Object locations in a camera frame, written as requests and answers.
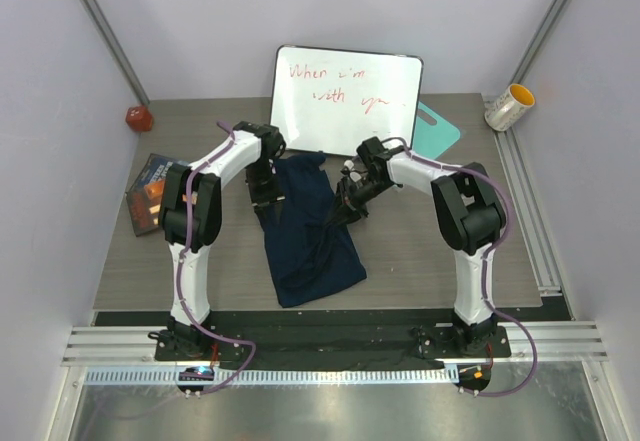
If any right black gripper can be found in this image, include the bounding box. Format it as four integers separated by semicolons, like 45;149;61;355
324;174;391;231

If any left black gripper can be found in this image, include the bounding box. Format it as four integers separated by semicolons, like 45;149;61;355
246;159;284;223

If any dark blue t shirt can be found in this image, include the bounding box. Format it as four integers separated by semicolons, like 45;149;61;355
258;153;367;308

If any white whiteboard with red writing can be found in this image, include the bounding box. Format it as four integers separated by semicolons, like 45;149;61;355
269;45;424;156

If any blue nineteen eighty-four book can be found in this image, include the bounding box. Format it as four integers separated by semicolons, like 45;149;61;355
138;153;187;185

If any dark orange cover book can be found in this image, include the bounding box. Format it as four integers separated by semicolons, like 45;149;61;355
126;179;165;237

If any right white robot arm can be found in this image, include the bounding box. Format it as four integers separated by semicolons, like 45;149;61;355
326;137;508;356

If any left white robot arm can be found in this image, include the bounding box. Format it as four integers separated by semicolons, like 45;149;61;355
149;121;286;361

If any red cube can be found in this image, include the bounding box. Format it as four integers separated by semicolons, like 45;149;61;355
125;105;154;133

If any white mug yellow inside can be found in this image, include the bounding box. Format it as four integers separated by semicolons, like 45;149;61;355
484;83;536;132

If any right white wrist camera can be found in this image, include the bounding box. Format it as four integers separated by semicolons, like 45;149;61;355
341;159;362;183

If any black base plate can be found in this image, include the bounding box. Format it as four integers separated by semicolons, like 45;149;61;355
149;310;511;362

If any aluminium rail frame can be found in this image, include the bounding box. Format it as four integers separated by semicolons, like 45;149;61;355
64;98;596;397

